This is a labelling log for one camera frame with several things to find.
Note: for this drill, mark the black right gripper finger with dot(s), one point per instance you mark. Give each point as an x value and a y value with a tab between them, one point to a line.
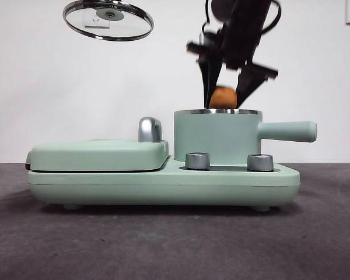
210	76
248	81

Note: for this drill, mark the brown potato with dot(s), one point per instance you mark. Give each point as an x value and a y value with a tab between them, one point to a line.
223	97

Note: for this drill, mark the glass pot lid green knob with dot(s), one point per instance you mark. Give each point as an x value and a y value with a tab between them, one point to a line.
109	14

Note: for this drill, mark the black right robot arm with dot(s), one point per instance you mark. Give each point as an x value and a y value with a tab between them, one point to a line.
245	20

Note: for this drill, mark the silver control knob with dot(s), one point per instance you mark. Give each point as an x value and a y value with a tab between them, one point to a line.
197	161
259	163

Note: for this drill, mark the mint green breakfast machine base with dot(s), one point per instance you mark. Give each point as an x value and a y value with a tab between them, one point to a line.
163	186

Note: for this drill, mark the mint green griddle cover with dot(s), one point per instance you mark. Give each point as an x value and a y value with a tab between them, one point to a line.
96	156

